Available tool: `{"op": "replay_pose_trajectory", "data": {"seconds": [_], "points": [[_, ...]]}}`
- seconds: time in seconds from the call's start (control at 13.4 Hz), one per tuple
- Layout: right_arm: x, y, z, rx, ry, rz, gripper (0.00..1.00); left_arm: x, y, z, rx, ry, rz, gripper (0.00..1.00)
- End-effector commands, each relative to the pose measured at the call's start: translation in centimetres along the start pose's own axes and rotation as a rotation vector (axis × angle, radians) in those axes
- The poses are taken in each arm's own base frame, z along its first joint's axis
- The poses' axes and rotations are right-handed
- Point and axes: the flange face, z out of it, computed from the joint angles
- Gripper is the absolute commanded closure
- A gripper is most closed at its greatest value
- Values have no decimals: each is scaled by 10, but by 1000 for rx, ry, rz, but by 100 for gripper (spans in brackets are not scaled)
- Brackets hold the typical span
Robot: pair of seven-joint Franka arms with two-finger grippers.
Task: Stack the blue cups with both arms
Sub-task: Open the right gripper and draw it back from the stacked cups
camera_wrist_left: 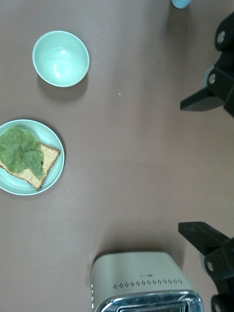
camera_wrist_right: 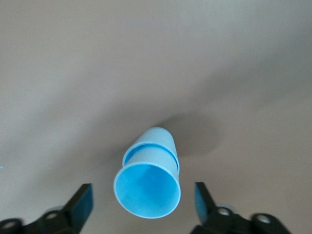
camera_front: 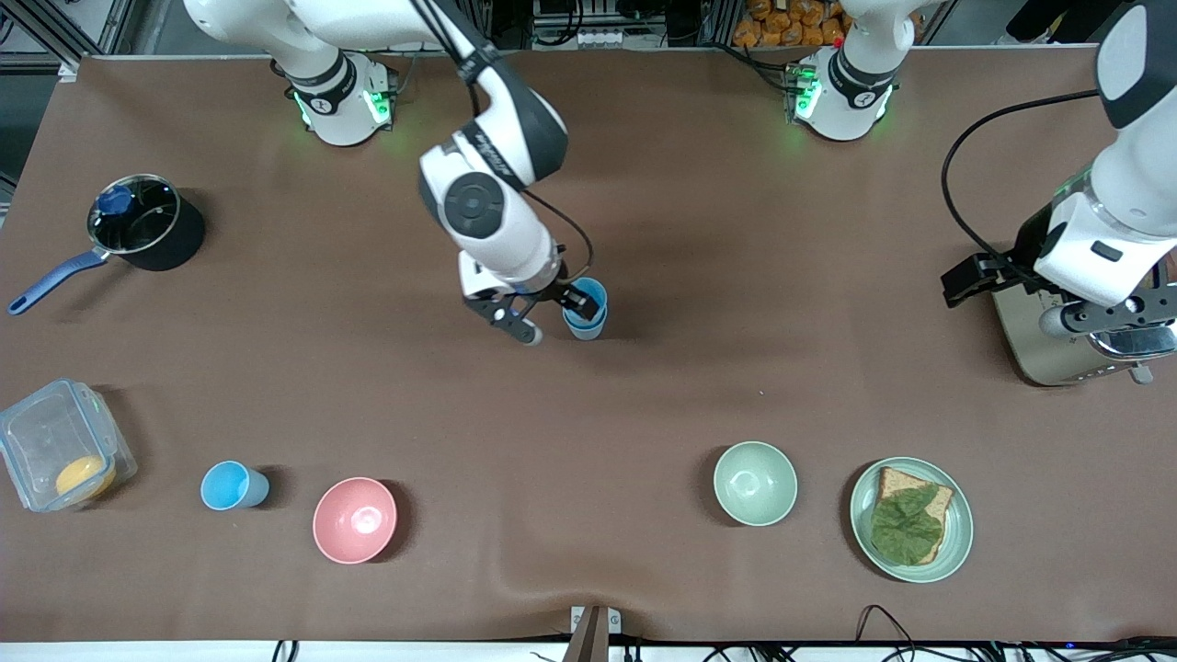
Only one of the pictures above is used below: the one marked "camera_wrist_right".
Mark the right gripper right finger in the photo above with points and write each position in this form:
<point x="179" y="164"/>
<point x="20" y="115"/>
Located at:
<point x="207" y="214"/>

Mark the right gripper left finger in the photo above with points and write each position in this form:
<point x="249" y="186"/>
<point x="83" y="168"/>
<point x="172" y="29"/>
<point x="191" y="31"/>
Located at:
<point x="78" y="209"/>

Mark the blue plastic cup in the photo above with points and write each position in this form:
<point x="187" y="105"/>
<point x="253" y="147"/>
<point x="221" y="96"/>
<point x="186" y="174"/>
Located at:
<point x="156" y="136"/>
<point x="146" y="192"/>

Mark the brown table mat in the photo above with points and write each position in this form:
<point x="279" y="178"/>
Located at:
<point x="170" y="61"/>

